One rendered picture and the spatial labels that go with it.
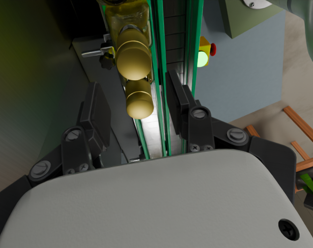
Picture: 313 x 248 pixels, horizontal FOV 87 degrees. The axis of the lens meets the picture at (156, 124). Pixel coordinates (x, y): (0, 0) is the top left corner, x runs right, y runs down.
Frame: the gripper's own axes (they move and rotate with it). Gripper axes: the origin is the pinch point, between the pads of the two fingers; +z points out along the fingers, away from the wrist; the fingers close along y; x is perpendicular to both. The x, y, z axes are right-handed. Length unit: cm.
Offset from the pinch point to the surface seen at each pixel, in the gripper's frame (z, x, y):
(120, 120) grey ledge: 34, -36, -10
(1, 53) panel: 8.6, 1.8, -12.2
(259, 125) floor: 138, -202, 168
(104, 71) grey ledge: 34.2, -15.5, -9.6
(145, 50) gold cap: 6.1, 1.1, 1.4
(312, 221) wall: 35, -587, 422
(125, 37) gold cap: 8.5, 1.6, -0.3
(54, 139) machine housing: 9.3, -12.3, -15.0
